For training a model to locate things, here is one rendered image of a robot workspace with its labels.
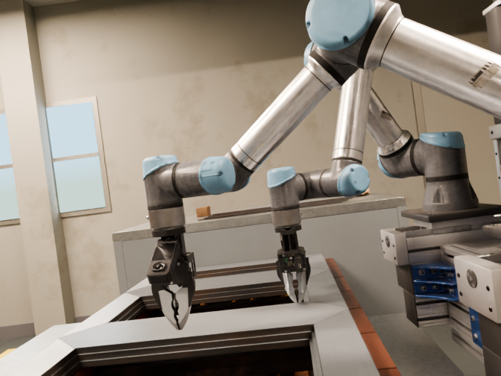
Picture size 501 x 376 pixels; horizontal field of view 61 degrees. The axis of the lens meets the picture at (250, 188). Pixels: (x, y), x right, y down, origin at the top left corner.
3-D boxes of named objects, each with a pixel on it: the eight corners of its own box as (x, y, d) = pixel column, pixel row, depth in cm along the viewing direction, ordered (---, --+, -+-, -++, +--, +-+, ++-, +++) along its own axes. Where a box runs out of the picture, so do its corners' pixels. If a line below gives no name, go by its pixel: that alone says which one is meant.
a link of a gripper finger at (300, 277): (298, 309, 109) (294, 273, 109) (297, 302, 115) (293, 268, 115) (310, 308, 109) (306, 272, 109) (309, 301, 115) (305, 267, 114)
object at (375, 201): (112, 242, 192) (112, 233, 192) (154, 227, 252) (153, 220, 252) (406, 206, 181) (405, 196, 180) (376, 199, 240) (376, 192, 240)
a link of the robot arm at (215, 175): (240, 154, 92) (194, 162, 96) (218, 153, 81) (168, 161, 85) (244, 191, 92) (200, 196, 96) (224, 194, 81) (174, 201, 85)
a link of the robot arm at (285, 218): (271, 210, 116) (301, 206, 115) (273, 227, 116) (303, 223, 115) (271, 212, 109) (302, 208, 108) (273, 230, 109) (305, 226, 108)
